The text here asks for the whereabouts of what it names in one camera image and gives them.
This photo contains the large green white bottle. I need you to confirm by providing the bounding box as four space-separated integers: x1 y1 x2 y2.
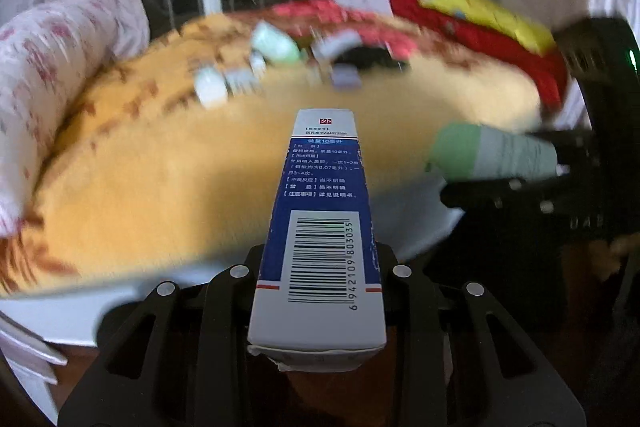
426 122 558 182

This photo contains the blue white medicine box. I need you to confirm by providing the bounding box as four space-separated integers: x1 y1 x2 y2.
247 108 387 373

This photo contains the black cloth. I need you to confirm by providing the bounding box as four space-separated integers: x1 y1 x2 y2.
333 46 410 72

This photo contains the red blanket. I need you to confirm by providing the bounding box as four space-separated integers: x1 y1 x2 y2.
390 0 568 110

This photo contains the yellow cartoon pillow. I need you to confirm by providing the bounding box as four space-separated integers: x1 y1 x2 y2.
418 0 555 55

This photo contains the yellow floral plush blanket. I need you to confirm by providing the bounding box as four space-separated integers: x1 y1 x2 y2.
1 1 541 297

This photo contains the white cylinder tube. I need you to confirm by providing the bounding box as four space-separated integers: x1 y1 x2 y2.
311 29 362 62

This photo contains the pale green small bottle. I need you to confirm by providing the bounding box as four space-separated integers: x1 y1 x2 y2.
193 66 229 108

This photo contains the small green white bottle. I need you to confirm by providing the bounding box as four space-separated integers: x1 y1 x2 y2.
250 20 300 63

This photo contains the small white dropper bottle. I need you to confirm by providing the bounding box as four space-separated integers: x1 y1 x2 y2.
224 67 262 96

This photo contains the floral white bolster pillow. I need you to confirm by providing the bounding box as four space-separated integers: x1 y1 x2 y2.
1 0 118 237

